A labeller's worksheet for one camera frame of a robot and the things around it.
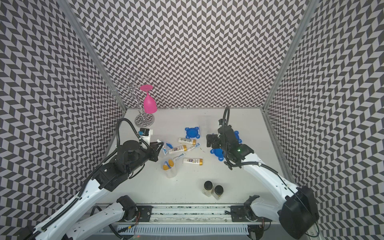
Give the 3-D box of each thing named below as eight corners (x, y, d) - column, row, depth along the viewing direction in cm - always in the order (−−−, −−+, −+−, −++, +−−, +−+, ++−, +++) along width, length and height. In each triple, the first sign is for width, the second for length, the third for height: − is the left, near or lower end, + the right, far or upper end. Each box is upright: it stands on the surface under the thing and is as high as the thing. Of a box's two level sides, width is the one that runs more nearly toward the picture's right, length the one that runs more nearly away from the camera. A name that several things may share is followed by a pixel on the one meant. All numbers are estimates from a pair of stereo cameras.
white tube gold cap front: (183, 165, 90) (182, 163, 89) (183, 159, 93) (183, 157, 91) (202, 165, 90) (202, 163, 89) (202, 159, 93) (202, 157, 91)
